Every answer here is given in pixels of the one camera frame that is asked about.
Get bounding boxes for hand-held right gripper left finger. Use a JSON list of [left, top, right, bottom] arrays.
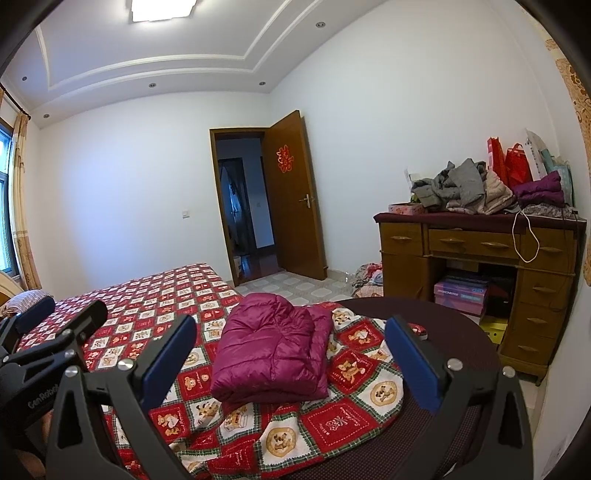
[[45, 314, 198, 480]]

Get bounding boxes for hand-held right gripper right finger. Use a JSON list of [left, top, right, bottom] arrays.
[[384, 315, 535, 480]]

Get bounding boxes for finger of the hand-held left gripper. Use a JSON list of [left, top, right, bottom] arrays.
[[14, 300, 109, 374], [0, 296, 56, 356]]

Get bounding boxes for magenta puffer jacket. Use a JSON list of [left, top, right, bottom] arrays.
[[210, 293, 335, 403]]

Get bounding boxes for clothes heap on floor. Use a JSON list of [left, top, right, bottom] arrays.
[[351, 262, 385, 298]]

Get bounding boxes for pile of grey clothes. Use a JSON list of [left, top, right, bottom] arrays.
[[410, 158, 515, 217]]

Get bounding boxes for striped pillow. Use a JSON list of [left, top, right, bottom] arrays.
[[0, 290, 44, 319]]

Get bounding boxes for cream wooden bed headboard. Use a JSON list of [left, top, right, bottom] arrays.
[[0, 270, 21, 305]]

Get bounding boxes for dark round mesh table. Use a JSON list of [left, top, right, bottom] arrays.
[[277, 296, 504, 480]]

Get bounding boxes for pink purple cardboard box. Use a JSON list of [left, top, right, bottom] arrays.
[[433, 275, 490, 317]]

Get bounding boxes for yellow box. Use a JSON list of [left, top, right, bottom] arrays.
[[480, 318, 509, 344]]

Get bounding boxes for red checkered printed bedspread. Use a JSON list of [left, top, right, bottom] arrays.
[[14, 263, 416, 480]]

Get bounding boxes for narrow beige patterned curtain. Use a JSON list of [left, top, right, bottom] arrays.
[[11, 113, 42, 291]]

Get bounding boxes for window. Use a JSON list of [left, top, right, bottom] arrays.
[[0, 117, 17, 275]]

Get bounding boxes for brown wooden desk with drawers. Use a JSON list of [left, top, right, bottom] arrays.
[[373, 210, 587, 386]]

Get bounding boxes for brown wooden door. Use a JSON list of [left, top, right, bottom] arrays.
[[263, 110, 328, 280]]

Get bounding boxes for purple folded garment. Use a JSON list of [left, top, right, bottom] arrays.
[[512, 171, 566, 208]]

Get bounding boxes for tall red gift bag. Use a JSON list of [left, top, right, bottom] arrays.
[[486, 137, 508, 185]]

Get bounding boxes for wide red gift bag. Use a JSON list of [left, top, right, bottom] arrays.
[[505, 143, 534, 188]]

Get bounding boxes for light blue paper bag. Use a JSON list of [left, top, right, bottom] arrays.
[[540, 150, 573, 206]]

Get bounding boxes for white paper bag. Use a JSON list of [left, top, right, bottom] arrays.
[[525, 128, 550, 183]]

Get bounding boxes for gold floral patterned panel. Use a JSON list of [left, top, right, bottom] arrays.
[[545, 37, 591, 232]]

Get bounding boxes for square ceiling lamp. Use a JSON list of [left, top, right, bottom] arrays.
[[129, 0, 200, 22]]

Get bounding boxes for brown door frame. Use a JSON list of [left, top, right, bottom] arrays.
[[209, 127, 271, 287]]

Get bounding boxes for white cable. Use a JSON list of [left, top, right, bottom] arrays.
[[512, 210, 541, 263]]

